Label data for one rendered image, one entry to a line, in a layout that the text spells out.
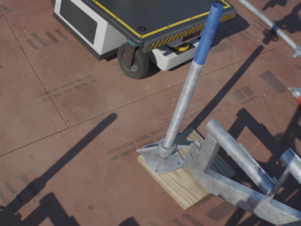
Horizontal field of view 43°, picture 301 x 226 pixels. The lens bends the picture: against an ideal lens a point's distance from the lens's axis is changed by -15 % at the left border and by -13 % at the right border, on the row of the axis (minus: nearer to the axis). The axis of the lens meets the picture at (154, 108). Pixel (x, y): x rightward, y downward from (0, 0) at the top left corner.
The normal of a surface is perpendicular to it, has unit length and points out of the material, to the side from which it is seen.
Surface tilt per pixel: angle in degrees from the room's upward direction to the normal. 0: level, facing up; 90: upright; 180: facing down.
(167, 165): 0
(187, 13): 0
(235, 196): 90
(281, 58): 0
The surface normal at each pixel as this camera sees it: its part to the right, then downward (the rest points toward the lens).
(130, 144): 0.21, -0.66
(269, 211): -0.79, 0.32
